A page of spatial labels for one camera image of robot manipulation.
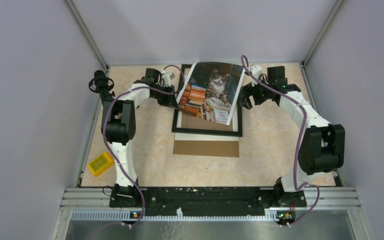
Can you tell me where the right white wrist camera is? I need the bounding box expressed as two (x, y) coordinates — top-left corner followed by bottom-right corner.
(248, 64), (264, 86)

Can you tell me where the white slotted cable duct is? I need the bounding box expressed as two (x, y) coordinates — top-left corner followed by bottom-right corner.
(71, 209), (278, 222)

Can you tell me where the yellow screw bit box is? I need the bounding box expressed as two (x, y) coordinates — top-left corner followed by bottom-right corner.
(87, 152), (114, 177)

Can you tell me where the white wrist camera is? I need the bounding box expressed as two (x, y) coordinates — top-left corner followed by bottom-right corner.
(160, 70), (175, 87)
(248, 64), (264, 86)

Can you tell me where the black microphone orange tip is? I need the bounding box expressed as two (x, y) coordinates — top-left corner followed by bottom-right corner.
(88, 70), (115, 102)

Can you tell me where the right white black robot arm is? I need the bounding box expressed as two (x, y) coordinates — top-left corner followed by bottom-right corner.
(241, 64), (346, 206)

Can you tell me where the cat and books photo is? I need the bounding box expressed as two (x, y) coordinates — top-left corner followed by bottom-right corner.
(176, 61), (245, 125)

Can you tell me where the purple cable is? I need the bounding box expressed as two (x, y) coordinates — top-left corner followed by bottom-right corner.
(101, 64), (186, 229)
(240, 54), (321, 228)

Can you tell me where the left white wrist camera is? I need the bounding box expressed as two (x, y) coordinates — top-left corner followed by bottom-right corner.
(160, 70), (175, 87)

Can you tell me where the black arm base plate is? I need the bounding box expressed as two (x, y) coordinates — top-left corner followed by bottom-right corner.
(109, 185), (307, 209)

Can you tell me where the black picture frame brown backing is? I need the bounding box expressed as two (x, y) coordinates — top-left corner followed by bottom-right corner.
(171, 62), (245, 137)

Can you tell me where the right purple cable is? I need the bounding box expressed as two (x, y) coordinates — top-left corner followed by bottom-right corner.
(240, 54), (321, 228)

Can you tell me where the aluminium front rail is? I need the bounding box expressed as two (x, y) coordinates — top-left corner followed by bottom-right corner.
(59, 187), (362, 210)

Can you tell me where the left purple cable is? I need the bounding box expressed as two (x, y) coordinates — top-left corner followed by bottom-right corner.
(101, 64), (186, 229)

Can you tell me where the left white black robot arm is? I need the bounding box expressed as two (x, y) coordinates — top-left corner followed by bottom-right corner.
(89, 68), (177, 207)

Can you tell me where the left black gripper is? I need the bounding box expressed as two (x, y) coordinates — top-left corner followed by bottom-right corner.
(151, 84), (178, 108)

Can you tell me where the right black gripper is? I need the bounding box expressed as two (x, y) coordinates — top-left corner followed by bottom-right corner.
(240, 75), (273, 110)

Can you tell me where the brown backing board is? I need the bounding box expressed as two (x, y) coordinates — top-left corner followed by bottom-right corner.
(173, 121), (240, 158)

